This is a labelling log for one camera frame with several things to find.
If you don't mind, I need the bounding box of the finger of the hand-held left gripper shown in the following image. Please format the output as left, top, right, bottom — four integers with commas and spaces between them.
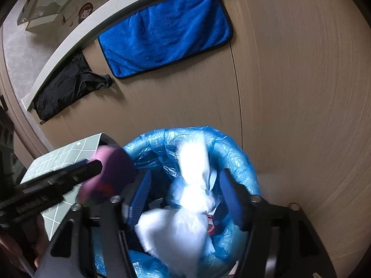
20, 159, 104, 198

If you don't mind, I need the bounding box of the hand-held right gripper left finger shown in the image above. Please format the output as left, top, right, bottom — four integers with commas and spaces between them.
38, 169, 153, 278

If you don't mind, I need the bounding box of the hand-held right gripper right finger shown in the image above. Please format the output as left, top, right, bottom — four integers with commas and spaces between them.
218, 169, 338, 278

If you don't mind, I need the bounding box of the purple sponge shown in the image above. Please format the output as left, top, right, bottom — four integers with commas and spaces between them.
78, 144, 137, 207

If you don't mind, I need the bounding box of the white tissue wad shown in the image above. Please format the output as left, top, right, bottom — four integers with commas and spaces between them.
134, 138, 218, 278

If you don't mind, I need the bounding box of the blue trash bag bin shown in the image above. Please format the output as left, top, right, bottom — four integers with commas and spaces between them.
95, 126, 262, 278

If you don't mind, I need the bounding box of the person's left hand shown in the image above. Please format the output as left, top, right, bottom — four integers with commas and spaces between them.
0, 217, 48, 270

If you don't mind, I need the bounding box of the black cloth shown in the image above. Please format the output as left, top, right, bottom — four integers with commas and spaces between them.
34, 53, 113, 122

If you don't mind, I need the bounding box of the wooden cabinet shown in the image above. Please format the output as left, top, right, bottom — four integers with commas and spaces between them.
0, 0, 368, 278

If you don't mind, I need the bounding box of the white countertop ledge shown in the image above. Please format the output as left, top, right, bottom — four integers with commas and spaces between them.
21, 0, 242, 112

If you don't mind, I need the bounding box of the blue towel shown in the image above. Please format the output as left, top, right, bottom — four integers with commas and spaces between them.
97, 0, 235, 80

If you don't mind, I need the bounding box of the glass panel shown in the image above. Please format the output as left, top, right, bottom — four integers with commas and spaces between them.
17, 0, 85, 31

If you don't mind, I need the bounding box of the cartoon wall poster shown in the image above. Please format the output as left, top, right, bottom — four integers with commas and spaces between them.
60, 0, 134, 26

